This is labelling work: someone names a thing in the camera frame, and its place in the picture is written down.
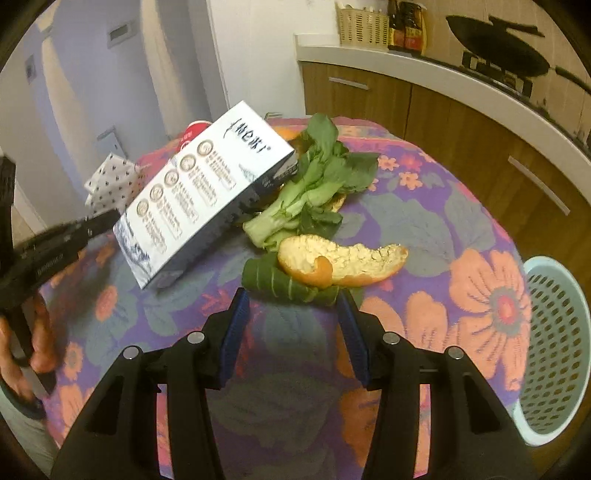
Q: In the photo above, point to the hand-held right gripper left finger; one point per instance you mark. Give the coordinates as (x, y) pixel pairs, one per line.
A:
(233, 332)

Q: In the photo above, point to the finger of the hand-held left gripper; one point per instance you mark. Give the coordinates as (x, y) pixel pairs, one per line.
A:
(102, 224)

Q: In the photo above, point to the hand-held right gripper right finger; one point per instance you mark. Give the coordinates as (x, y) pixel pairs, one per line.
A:
(353, 341)

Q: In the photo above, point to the green leaf piece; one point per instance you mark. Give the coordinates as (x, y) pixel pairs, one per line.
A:
(277, 286)

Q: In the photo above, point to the orange peel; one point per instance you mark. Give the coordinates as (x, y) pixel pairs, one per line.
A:
(332, 258)

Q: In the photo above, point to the white printed carton box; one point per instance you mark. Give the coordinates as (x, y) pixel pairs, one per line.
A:
(198, 203)

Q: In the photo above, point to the red paper cup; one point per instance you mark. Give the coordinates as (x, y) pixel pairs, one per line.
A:
(194, 132)

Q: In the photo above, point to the light blue plastic basket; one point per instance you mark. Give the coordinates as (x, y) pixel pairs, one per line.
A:
(549, 323)

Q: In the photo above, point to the round tan flatbread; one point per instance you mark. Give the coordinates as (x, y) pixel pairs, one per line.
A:
(290, 134)

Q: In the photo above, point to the person's left hand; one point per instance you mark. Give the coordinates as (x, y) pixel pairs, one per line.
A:
(44, 341)

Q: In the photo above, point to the white polka dot napkin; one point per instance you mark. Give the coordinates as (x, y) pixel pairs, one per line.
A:
(113, 182)

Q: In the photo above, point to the floral tablecloth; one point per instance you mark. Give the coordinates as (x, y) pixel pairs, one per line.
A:
(438, 221)

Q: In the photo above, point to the bok choy greens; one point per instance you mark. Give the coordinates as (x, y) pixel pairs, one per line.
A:
(318, 170)

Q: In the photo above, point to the wooden kitchen cabinet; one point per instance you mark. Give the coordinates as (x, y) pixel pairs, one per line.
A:
(443, 120)

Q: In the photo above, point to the white kitchen counter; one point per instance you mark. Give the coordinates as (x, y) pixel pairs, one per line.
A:
(415, 62)

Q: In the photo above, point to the black gas stove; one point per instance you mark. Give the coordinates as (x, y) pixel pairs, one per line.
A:
(517, 81)

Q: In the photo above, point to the dark sauce bottle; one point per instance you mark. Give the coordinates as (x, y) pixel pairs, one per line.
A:
(414, 32)
(396, 32)

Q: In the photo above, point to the beige woven basket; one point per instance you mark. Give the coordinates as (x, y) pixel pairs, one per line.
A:
(362, 27)

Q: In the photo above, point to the black wok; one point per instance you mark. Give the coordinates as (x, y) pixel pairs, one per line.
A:
(498, 46)

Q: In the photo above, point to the white wall box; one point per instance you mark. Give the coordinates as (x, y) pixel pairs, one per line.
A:
(113, 145)

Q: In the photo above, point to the wall switch panel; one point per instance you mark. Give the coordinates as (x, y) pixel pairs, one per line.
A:
(121, 34)

